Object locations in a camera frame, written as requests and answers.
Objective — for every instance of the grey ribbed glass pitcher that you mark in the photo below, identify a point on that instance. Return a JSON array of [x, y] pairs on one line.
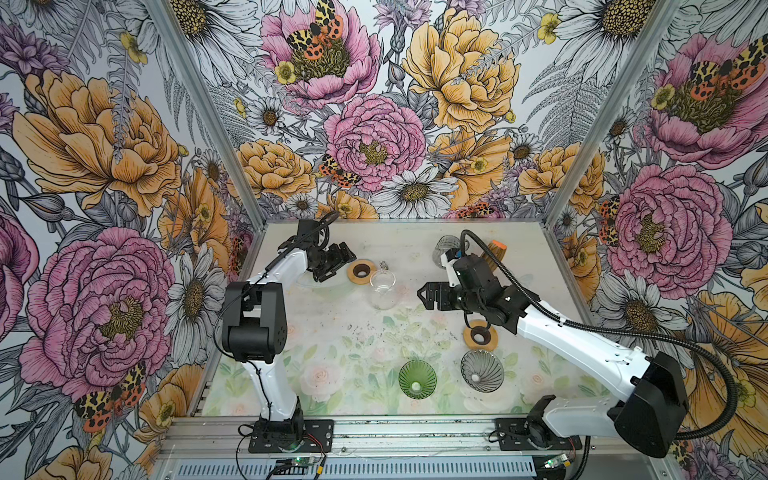
[[443, 245]]

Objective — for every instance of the wooden ring dripper holder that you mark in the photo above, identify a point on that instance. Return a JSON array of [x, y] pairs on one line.
[[361, 271], [480, 335]]

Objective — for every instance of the grey glass dripper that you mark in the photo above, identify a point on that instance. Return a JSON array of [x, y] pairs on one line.
[[482, 371]]

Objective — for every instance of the green circuit board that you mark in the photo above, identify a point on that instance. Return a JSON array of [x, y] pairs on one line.
[[299, 466]]

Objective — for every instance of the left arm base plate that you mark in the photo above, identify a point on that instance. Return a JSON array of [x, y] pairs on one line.
[[288, 437]]

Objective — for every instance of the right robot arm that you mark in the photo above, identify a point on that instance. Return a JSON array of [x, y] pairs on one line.
[[645, 406]]

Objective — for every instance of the corner frame post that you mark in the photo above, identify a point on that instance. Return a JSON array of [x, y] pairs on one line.
[[646, 46], [187, 71]]

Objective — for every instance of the right corner frame post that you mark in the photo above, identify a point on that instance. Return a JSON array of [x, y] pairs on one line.
[[646, 46]]

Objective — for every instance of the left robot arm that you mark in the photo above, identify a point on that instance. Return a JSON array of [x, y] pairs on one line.
[[255, 328]]

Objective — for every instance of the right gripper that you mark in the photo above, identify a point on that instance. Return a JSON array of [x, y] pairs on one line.
[[443, 289]]

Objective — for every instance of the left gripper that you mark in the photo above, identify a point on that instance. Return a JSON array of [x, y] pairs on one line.
[[338, 261]]

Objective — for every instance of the clear glass carafe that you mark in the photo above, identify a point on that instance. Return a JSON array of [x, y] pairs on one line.
[[383, 282]]

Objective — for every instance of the aluminium front rail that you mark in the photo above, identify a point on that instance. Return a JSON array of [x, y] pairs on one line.
[[209, 437]]

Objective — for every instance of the left corner frame post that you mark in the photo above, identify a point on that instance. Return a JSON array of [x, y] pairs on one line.
[[187, 71]]

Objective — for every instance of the green glass dripper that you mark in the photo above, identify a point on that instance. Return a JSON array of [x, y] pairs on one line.
[[417, 379]]

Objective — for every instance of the brown coffee filter stack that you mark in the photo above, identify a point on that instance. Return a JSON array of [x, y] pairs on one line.
[[494, 254]]

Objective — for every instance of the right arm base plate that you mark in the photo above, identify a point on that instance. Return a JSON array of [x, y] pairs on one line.
[[518, 434]]

